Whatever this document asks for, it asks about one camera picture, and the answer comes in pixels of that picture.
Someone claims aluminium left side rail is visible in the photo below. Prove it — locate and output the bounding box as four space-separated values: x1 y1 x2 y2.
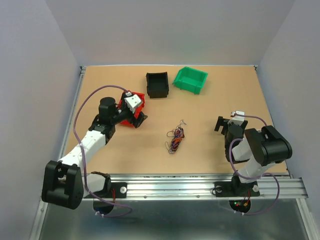
29 66 87 240

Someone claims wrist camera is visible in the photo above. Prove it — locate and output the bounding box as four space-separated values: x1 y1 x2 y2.
124 91 143 113
228 111 245 126

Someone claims aluminium front rail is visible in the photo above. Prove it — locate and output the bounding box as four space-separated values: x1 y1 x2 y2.
111 174 309 201

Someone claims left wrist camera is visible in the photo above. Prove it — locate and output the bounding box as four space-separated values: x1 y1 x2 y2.
124 91 143 113

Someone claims red plastic bin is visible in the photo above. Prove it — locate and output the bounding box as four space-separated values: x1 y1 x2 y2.
117 91 147 128

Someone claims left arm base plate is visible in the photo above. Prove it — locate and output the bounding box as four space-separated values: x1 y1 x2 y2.
89 182 128 200

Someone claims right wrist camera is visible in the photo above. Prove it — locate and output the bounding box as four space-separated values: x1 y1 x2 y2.
228 111 245 126

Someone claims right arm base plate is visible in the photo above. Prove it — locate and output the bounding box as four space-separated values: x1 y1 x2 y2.
214 181 260 198

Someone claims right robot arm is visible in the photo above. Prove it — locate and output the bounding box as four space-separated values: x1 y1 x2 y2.
212 112 293 198

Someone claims aluminium rail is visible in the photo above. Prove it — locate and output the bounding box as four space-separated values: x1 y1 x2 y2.
29 66 87 240
111 174 309 201

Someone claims green plastic bin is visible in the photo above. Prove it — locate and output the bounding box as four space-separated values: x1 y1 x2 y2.
172 66 208 95

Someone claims black plastic bin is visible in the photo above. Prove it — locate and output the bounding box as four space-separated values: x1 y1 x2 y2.
146 72 169 99

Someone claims thin wire bundle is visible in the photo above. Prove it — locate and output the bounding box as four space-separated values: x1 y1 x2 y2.
164 119 187 155

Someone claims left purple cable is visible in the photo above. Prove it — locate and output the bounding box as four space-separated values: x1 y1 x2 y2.
73 85 134 218

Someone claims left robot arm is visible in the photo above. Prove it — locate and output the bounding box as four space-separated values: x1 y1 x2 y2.
41 92 147 210

